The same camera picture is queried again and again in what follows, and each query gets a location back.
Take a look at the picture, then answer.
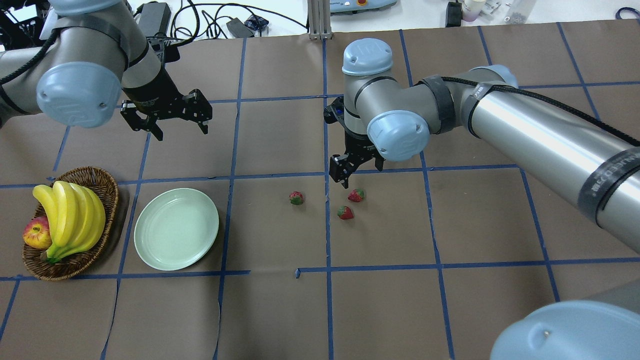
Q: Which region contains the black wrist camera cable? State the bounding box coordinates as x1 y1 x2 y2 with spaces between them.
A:
440 76 640 148

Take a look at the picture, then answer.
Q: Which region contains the yellow banana bunch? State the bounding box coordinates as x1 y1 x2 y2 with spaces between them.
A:
32 180 106 264

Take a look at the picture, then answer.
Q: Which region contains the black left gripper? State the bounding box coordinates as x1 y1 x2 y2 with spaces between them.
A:
120 75 213 142

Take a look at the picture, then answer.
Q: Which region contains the red strawberry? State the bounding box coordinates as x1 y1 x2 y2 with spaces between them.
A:
347 188 366 203
337 206 355 220
288 191 305 206

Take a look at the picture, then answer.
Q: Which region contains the red yellow apple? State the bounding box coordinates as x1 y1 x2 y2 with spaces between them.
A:
22 216 52 250

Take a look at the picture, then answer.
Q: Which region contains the light green plate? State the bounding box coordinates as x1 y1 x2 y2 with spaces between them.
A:
134 187 220 271

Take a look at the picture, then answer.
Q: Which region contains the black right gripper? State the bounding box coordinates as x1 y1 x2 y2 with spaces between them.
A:
329 129 386 189

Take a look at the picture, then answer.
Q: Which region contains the black power adapter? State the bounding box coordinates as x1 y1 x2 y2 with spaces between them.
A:
135 1 171 37

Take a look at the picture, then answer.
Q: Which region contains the blue teach pendant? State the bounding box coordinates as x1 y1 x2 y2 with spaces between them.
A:
329 0 398 14

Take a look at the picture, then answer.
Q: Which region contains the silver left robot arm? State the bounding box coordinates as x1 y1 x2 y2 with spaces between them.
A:
0 0 213 141

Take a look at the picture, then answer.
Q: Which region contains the aluminium frame post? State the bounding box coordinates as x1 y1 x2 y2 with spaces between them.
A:
307 0 333 40

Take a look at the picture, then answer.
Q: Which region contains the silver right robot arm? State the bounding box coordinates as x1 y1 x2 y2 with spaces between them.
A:
324 38 640 360

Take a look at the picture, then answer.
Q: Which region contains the brown wicker basket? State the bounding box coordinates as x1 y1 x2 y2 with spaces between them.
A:
22 166 120 281

